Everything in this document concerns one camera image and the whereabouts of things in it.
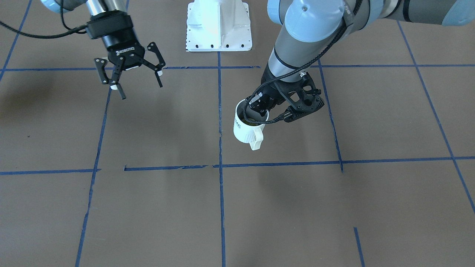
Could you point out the white ribbed HOME mug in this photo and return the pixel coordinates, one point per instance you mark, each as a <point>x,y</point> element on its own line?
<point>249,132</point>

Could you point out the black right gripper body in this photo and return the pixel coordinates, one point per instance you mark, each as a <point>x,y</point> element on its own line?
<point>119,41</point>

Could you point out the brown paper table cover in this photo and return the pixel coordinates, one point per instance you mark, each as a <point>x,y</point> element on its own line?
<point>383,175</point>

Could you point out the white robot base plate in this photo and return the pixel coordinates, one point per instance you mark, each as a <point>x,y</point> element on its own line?
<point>218,25</point>

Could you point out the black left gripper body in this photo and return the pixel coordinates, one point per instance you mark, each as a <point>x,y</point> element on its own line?
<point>272,90</point>

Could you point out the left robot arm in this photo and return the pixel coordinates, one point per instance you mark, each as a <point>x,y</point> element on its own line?
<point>309,29</point>

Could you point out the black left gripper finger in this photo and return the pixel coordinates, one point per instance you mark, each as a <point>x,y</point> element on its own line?
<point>257,107</point>

